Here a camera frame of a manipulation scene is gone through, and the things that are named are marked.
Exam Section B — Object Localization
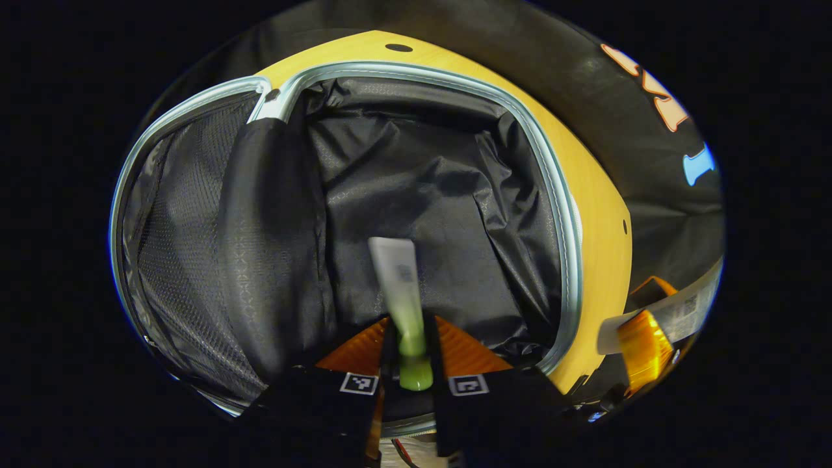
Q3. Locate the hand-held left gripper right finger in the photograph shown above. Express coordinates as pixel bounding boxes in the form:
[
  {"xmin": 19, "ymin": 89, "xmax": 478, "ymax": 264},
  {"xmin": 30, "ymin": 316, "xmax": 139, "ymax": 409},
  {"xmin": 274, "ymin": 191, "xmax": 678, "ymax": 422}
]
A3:
[{"xmin": 422, "ymin": 314, "xmax": 576, "ymax": 459}]

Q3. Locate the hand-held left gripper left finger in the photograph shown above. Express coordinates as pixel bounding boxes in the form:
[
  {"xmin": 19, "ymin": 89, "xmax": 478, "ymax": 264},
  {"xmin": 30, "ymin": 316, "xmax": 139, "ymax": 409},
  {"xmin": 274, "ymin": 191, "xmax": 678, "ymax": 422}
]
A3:
[{"xmin": 250, "ymin": 317, "xmax": 398, "ymax": 468}]

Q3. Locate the green and white skin care tube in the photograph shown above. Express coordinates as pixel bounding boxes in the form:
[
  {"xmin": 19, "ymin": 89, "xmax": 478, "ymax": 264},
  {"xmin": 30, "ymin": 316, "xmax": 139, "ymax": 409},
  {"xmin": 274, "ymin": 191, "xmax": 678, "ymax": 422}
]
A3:
[{"xmin": 367, "ymin": 237, "xmax": 435, "ymax": 392}]

